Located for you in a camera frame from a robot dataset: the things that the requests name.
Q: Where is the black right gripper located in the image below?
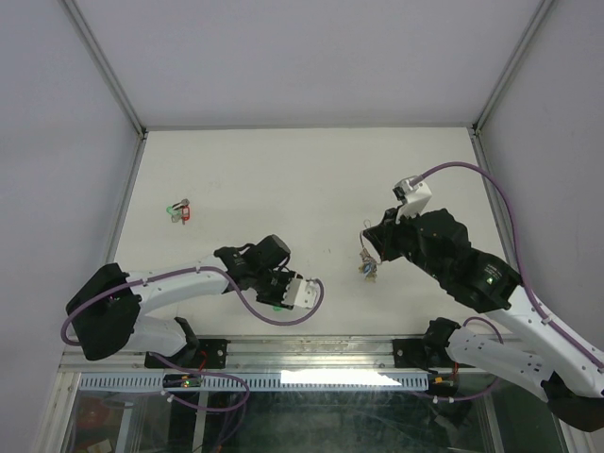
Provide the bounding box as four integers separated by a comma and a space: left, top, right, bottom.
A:
364, 204, 448, 283

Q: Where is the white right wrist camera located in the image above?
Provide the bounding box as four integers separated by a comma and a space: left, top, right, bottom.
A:
393, 176, 432, 224

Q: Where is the silver keyring with keys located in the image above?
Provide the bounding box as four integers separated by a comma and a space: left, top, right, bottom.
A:
358, 219, 382, 283

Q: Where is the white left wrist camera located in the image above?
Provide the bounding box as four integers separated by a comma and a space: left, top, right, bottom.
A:
282, 277, 320, 310

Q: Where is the white slotted cable duct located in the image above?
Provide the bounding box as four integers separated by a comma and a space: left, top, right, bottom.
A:
79, 369, 428, 393

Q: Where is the aluminium frame post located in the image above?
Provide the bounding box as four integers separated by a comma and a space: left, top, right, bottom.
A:
471, 0, 556, 136
60, 0, 148, 138

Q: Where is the metal mounting rail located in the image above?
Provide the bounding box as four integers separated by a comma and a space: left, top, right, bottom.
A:
63, 335, 478, 370

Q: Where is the left aluminium frame post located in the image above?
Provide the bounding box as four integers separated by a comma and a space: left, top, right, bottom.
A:
60, 0, 148, 138

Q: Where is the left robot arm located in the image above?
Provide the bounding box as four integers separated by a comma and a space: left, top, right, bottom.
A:
66, 235, 316, 367

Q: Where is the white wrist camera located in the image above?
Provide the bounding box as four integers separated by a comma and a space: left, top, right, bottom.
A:
393, 176, 432, 224
282, 277, 320, 310

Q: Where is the key with red tag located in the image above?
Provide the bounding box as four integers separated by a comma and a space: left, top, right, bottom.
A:
179, 206, 191, 225

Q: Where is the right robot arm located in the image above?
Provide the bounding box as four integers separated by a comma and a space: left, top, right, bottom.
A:
361, 209, 603, 432

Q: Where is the right aluminium frame post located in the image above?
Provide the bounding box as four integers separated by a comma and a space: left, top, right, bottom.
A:
471, 0, 556, 136

